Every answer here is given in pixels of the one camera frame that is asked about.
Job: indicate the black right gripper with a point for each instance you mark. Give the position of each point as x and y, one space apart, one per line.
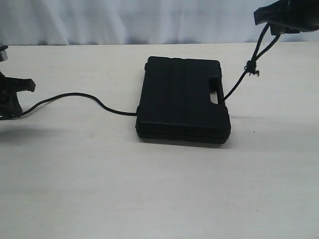
298 15

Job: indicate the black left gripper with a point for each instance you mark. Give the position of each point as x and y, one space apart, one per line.
9 103

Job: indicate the black plastic carry case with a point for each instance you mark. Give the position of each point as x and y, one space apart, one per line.
182 99

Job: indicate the white backdrop curtain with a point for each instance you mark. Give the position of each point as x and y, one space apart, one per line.
106 22

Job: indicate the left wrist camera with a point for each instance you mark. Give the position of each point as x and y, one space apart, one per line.
3 53

